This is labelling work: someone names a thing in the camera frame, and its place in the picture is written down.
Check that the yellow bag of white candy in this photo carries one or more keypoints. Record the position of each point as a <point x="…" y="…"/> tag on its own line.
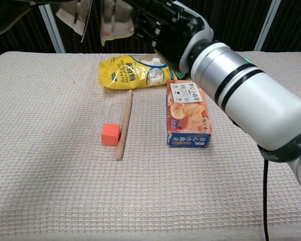
<point x="126" y="74"/>

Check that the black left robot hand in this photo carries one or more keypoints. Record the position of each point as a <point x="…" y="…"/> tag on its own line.
<point x="7" y="15"/>

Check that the orange cookie box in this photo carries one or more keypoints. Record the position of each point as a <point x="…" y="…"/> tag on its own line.
<point x="188" y="118"/>

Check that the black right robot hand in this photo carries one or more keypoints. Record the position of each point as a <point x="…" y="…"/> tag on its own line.
<point x="173" y="32"/>

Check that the beige waffle tablecloth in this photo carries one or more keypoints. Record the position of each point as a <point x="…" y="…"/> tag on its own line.
<point x="90" y="190"/>

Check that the wooden stick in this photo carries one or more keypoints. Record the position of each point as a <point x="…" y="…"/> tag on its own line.
<point x="125" y="124"/>

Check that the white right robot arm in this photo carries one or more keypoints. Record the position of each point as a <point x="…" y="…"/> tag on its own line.
<point x="250" y="98"/>

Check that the orange cube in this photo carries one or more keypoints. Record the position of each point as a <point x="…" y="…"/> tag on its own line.
<point x="110" y="134"/>

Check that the grey metal frame post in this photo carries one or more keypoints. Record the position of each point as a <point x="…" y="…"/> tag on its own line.
<point x="54" y="32"/>
<point x="267" y="25"/>

